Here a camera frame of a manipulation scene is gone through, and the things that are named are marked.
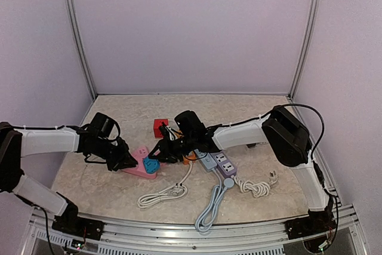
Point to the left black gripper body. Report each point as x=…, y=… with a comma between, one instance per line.
x=111, y=153

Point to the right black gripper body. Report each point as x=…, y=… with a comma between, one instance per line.
x=172, y=147

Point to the pink triangular socket base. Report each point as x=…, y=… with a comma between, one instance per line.
x=139, y=154

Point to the blue square plug adapter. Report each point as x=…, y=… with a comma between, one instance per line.
x=151, y=166

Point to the orange power strip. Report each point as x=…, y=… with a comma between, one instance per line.
x=191, y=156

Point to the red cube plug adapter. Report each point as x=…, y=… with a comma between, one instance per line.
x=160, y=128

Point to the light blue power strip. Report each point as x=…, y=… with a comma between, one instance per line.
x=206, y=160

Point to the purple power strip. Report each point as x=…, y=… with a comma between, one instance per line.
x=224, y=165

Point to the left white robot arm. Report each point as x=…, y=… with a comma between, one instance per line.
x=20, y=142

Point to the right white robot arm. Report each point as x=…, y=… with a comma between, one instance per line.
x=286, y=135

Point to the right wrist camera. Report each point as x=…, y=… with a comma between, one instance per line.
x=188, y=124

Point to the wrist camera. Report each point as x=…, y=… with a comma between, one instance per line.
x=102, y=125
x=188, y=124

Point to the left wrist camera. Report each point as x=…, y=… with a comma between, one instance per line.
x=102, y=125

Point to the aluminium front frame rail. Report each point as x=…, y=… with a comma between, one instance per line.
x=132, y=237

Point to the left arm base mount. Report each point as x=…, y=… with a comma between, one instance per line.
x=70, y=223

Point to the left aluminium corner post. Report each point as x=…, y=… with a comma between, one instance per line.
x=79, y=47

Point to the aluminium corner post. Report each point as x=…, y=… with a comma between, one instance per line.
x=308, y=33
x=79, y=47

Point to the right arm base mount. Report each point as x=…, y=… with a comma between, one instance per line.
x=314, y=223

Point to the right aluminium corner post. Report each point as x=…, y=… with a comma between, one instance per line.
x=308, y=33

